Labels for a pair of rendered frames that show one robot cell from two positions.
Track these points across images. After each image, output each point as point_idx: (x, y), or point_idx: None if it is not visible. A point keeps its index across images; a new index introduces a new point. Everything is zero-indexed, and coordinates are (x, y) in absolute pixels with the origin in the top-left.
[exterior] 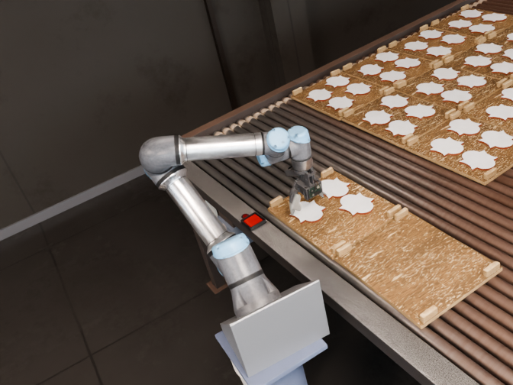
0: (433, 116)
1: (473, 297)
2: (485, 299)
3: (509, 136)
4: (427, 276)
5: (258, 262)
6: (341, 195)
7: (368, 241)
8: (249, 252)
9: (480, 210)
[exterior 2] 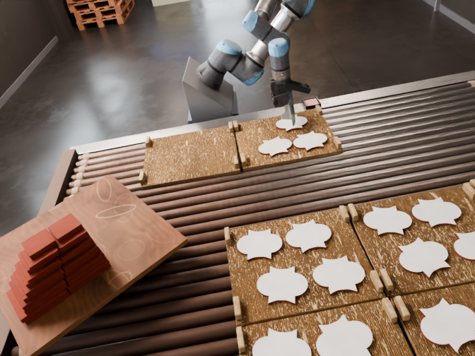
0: (399, 265)
1: (141, 169)
2: (134, 172)
3: (276, 298)
4: (172, 154)
5: (216, 63)
6: (293, 141)
7: (229, 141)
8: (216, 53)
9: (201, 213)
